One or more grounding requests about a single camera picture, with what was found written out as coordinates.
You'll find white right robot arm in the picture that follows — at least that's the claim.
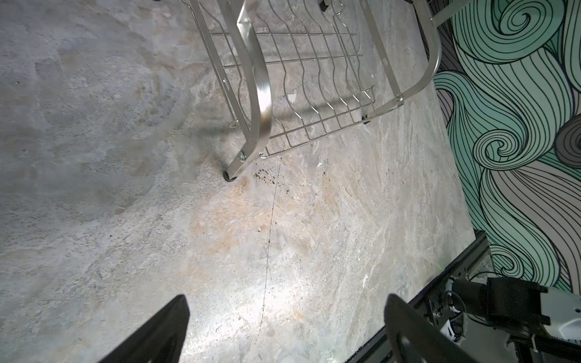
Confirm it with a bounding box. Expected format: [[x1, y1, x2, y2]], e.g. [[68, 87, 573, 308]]
[[446, 278, 580, 343]]

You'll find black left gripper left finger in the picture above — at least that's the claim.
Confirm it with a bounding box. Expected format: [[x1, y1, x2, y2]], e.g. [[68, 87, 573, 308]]
[[100, 294, 190, 362]]

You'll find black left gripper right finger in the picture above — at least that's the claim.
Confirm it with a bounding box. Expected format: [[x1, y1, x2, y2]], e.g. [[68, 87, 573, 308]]
[[384, 294, 475, 362]]

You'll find steel two-tier dish rack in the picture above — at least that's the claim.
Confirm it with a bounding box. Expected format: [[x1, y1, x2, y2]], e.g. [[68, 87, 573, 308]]
[[181, 0, 443, 183]]

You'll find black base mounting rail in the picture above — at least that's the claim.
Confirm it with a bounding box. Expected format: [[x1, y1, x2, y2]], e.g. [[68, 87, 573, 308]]
[[347, 230, 490, 362]]

